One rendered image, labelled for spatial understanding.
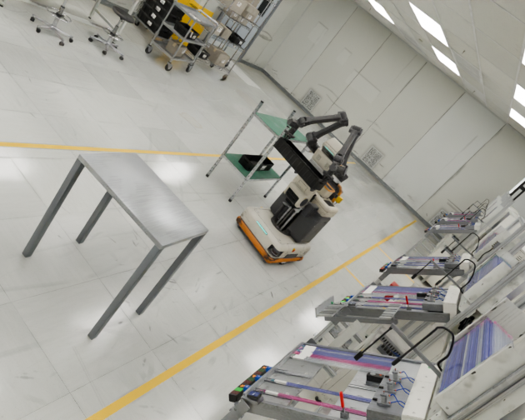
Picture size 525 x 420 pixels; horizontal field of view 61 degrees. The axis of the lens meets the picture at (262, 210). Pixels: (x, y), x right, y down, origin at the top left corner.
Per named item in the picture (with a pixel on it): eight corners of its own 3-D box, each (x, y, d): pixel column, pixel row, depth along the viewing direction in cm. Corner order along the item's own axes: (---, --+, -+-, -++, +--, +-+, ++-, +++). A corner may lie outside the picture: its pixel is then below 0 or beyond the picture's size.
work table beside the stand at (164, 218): (79, 238, 309) (135, 152, 279) (142, 313, 294) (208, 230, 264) (21, 252, 269) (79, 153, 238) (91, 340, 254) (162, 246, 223)
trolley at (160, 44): (142, 51, 724) (173, -4, 686) (168, 54, 808) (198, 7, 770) (166, 72, 721) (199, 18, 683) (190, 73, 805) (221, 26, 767)
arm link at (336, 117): (347, 123, 399) (344, 114, 404) (347, 119, 394) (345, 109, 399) (300, 128, 397) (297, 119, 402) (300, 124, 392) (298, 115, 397)
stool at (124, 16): (80, 36, 599) (99, -2, 577) (100, 37, 647) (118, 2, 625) (112, 62, 603) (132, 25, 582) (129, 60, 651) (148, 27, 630)
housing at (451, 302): (443, 323, 290) (442, 302, 289) (450, 303, 333) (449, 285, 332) (457, 324, 286) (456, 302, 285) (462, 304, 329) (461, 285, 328)
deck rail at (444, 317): (343, 315, 320) (342, 306, 319) (344, 314, 321) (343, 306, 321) (450, 323, 286) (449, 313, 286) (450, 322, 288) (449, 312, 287)
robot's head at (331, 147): (332, 146, 429) (334, 135, 417) (345, 160, 420) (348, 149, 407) (320, 152, 424) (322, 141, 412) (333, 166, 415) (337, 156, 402)
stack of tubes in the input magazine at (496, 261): (464, 294, 284) (497, 266, 274) (468, 277, 329) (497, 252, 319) (479, 309, 280) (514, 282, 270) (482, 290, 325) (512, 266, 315)
